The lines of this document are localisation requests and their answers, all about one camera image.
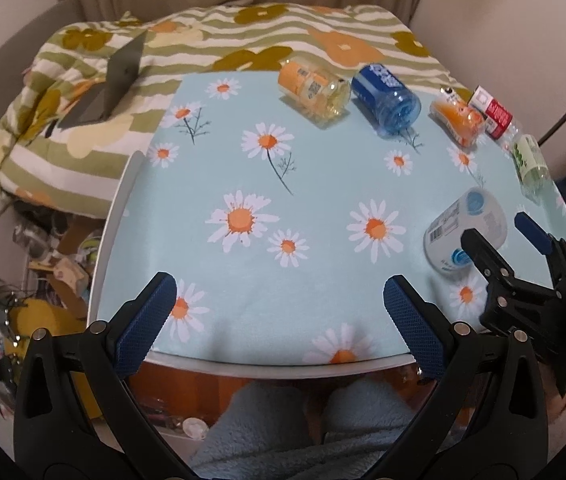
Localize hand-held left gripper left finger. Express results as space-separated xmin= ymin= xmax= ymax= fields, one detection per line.
xmin=13 ymin=271 xmax=197 ymax=480

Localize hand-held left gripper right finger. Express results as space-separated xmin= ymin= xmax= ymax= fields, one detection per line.
xmin=363 ymin=274 xmax=550 ymax=480

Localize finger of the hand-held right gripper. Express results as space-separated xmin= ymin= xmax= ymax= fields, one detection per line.
xmin=460 ymin=228 xmax=562 ymax=334
xmin=514 ymin=212 xmax=566 ymax=292

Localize white bottle blue cap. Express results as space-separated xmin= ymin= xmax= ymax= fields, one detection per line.
xmin=423 ymin=186 xmax=509 ymax=275

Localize clear cup with green label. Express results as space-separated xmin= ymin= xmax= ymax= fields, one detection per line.
xmin=510 ymin=133 xmax=552 ymax=197

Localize red and white cup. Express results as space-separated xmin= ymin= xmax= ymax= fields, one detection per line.
xmin=468 ymin=86 xmax=515 ymax=141

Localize orange cartoon cup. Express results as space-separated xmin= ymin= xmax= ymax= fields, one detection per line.
xmin=429 ymin=87 xmax=486 ymax=149

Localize blue plastic cup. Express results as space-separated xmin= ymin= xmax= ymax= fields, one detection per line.
xmin=351 ymin=62 xmax=423 ymax=139

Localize clear cup with orange label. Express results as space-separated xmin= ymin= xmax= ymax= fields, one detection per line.
xmin=277 ymin=58 xmax=353 ymax=122

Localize small white cap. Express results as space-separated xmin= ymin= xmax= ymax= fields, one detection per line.
xmin=183 ymin=417 xmax=209 ymax=441

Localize yellow object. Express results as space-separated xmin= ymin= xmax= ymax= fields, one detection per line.
xmin=5 ymin=297 xmax=104 ymax=418

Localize light blue daisy tablecloth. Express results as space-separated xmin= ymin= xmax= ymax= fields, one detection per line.
xmin=87 ymin=71 xmax=566 ymax=367

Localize light blue fleece pants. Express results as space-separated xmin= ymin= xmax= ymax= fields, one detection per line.
xmin=190 ymin=377 xmax=469 ymax=480

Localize grey laptop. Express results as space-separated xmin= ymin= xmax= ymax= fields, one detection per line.
xmin=58 ymin=30 xmax=148 ymax=129

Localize green striped floral blanket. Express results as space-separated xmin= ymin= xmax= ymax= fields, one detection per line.
xmin=0 ymin=2 xmax=469 ymax=218

